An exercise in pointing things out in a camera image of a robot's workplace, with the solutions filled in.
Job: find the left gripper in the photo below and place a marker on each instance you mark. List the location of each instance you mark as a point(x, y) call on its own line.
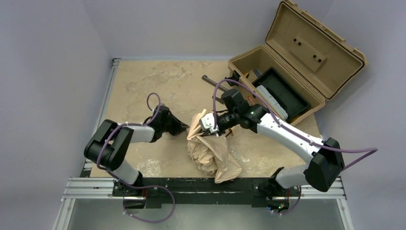
point(171, 121)

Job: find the aluminium frame rail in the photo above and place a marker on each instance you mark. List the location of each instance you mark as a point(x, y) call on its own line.
point(92, 186)

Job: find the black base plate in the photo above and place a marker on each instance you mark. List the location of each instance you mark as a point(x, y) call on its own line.
point(257, 192)

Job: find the black toolbox tray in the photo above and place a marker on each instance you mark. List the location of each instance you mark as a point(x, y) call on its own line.
point(294, 104)

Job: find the white plastic case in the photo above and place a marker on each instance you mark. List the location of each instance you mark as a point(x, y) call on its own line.
point(271, 100)

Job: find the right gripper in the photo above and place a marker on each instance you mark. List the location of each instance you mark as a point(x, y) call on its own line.
point(220, 122)

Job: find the beige folding umbrella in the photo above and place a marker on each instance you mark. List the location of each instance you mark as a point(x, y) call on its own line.
point(211, 153)

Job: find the tan plastic toolbox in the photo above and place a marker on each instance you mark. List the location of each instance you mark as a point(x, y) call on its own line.
point(314, 60)

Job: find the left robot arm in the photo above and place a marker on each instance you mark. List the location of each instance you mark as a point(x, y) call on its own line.
point(109, 144)

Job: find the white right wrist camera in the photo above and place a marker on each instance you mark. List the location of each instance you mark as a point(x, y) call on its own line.
point(208, 125)

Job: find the black pipe fitting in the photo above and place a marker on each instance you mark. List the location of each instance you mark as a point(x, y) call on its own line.
point(213, 83)

